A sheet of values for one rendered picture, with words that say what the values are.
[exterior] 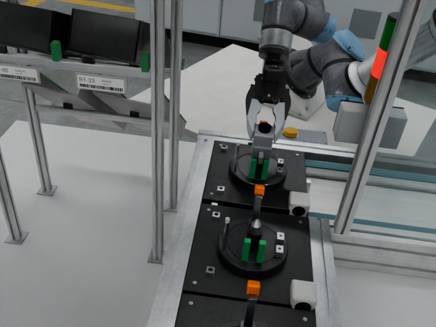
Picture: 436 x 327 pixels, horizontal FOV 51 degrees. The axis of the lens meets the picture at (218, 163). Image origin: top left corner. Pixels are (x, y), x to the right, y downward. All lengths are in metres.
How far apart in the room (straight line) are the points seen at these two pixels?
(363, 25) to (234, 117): 2.67
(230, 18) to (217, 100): 2.58
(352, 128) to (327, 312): 0.34
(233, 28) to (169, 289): 3.50
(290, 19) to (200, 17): 3.17
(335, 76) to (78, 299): 0.96
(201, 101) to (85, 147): 0.46
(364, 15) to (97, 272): 3.40
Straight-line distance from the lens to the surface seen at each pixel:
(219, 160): 1.16
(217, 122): 1.52
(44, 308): 1.01
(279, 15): 1.11
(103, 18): 0.85
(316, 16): 1.17
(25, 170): 1.34
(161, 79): 0.78
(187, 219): 1.01
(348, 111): 0.89
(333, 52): 1.52
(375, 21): 4.09
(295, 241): 0.98
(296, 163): 1.19
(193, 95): 1.67
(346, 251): 1.07
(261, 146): 1.05
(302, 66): 1.58
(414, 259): 1.12
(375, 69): 0.87
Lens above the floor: 1.65
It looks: 36 degrees down
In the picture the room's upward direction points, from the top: 5 degrees clockwise
